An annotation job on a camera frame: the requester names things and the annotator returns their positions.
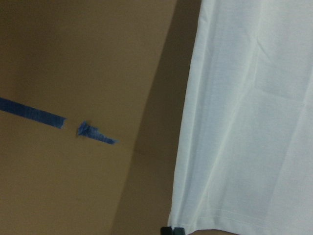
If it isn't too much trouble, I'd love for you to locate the light blue t-shirt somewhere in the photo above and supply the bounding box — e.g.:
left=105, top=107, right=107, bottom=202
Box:
left=168, top=0, right=313, bottom=235

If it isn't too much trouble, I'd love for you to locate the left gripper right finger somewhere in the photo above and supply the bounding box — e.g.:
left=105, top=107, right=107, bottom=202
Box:
left=173, top=227, right=185, bottom=235

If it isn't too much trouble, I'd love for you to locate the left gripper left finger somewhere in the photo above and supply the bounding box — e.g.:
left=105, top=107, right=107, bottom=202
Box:
left=160, top=227, right=173, bottom=235

